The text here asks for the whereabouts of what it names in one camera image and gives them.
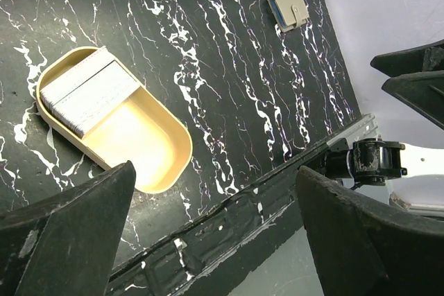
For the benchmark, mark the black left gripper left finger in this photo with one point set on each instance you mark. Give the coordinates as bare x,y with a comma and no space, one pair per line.
67,244

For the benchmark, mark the stack of white cards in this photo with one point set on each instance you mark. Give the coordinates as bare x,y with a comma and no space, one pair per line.
85,94

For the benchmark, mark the black right arm base motor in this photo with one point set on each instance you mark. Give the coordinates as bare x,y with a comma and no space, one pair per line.
368,162

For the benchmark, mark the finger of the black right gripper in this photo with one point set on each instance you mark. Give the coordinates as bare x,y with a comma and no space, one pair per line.
419,59
422,92

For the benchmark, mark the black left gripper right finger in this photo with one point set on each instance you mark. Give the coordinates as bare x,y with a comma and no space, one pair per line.
361,246

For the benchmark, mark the beige oval plastic tray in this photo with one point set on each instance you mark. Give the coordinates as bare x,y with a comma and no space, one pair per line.
140,130

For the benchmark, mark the aluminium frame rail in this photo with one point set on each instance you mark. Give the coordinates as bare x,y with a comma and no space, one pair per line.
364,128

